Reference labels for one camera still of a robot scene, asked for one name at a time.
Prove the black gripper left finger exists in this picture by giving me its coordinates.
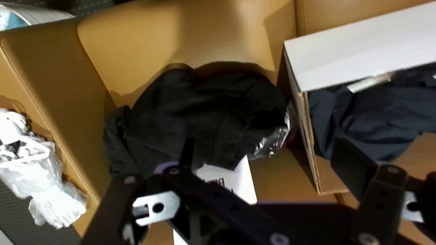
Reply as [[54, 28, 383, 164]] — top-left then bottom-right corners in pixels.
[[80, 134, 291, 245]]

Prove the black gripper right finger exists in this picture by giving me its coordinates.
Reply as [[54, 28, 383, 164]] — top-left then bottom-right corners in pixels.
[[331, 134, 436, 245]]

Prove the black cloth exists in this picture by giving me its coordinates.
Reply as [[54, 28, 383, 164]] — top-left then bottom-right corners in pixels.
[[102, 61, 291, 181]]

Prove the dark navy cloth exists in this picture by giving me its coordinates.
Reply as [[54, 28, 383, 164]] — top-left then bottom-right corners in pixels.
[[308, 62, 436, 163]]

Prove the brown leather sofa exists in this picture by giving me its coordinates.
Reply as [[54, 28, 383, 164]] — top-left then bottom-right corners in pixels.
[[0, 0, 436, 245]]

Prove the white cardboard box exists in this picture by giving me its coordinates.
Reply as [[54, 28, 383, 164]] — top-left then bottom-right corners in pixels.
[[282, 1, 436, 196]]

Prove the white paper sign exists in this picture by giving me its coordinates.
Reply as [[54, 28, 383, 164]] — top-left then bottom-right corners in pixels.
[[193, 155, 259, 206]]

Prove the crumpled clear plastic wrapper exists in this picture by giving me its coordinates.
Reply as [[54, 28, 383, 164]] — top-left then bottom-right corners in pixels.
[[248, 102, 295, 160]]

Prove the white crumpled plastic bag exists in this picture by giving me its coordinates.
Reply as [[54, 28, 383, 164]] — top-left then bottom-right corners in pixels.
[[0, 107, 88, 230]]

